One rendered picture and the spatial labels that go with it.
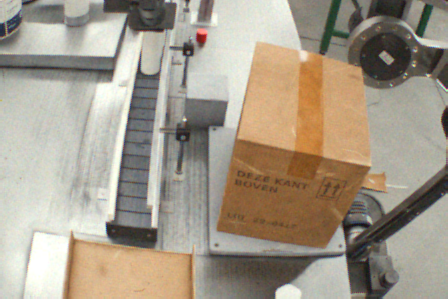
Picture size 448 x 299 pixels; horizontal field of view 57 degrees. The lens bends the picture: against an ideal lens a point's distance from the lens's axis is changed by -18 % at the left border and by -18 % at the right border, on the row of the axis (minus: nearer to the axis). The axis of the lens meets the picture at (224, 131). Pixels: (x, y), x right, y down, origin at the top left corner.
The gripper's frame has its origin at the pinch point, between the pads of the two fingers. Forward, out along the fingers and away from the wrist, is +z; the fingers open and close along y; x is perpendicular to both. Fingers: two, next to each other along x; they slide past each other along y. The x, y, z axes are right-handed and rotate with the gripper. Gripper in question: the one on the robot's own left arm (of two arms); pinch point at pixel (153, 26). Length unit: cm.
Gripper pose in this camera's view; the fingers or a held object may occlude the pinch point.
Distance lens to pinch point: 113.7
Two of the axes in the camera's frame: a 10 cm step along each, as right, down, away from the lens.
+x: -0.8, 9.9, -0.9
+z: -1.0, 0.9, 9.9
